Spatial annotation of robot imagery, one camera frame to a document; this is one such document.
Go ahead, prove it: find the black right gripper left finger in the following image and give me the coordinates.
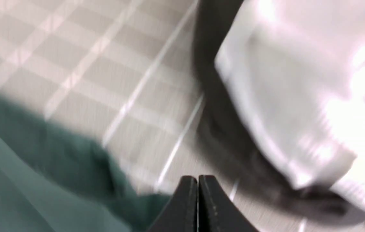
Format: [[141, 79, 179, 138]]
[[148, 175, 198, 232]]

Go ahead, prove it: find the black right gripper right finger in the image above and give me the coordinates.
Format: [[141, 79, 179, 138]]
[[198, 175, 259, 232]]

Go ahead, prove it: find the green long-sleeved shirt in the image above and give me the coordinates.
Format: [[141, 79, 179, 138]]
[[0, 96, 171, 232]]

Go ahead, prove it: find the white crumpled shirt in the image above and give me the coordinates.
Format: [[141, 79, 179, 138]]
[[215, 0, 365, 212]]

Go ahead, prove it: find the black garment under pile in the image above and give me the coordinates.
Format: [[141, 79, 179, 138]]
[[192, 0, 365, 227]]

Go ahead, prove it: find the grey checkered tablecloth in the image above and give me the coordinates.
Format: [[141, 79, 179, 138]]
[[0, 0, 365, 232]]

